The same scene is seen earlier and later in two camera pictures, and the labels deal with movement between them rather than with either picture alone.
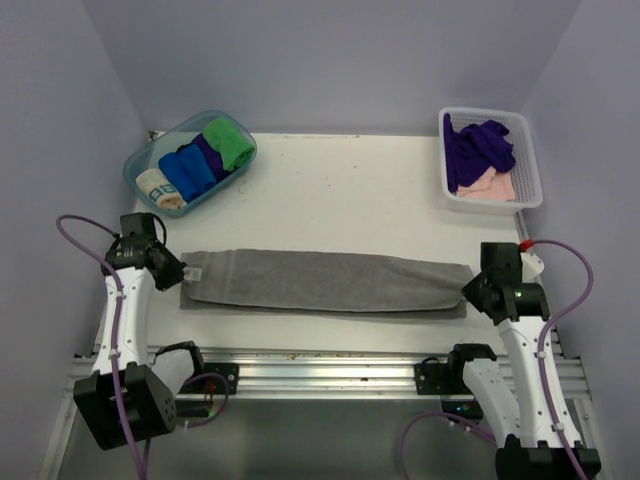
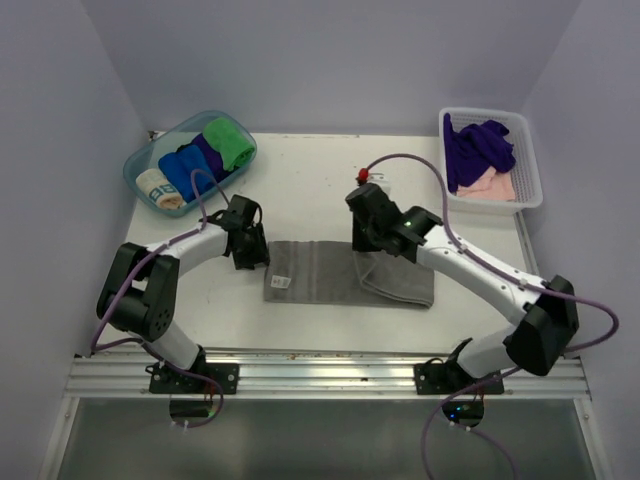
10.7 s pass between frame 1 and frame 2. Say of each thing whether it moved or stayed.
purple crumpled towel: stayed
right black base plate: stayed
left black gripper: moved
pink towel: stayed
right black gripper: moved
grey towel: moved
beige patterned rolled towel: stayed
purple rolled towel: stayed
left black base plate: stayed
